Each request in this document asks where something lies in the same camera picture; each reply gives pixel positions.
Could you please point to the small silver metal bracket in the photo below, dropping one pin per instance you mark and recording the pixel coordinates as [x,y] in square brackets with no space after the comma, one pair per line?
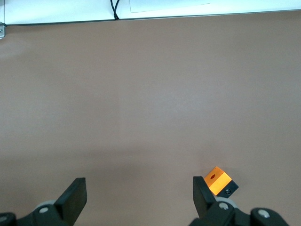
[2,31]

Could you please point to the white board strip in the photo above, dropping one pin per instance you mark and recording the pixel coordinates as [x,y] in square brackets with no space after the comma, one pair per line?
[235,7]

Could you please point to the orange box with black base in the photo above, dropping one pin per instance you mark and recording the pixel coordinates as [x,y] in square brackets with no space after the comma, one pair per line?
[219,181]

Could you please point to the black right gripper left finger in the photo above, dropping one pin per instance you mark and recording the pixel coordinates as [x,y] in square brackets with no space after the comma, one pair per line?
[70,200]

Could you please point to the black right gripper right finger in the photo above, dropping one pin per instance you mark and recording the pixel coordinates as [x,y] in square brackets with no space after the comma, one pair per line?
[203,202]

